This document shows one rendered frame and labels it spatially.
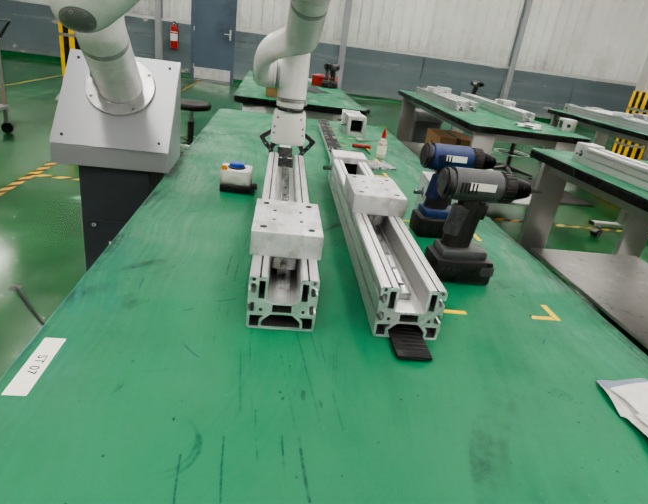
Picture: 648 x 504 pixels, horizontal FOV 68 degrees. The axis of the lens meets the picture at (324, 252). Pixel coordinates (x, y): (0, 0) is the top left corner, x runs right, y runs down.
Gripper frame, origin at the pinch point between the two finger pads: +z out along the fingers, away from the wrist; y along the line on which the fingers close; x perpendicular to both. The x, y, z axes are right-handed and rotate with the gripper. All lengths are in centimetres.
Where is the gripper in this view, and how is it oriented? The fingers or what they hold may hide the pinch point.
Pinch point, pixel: (285, 160)
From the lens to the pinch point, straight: 150.2
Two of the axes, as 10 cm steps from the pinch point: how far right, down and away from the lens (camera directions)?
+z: -1.3, 9.1, 4.0
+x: 0.7, 4.1, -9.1
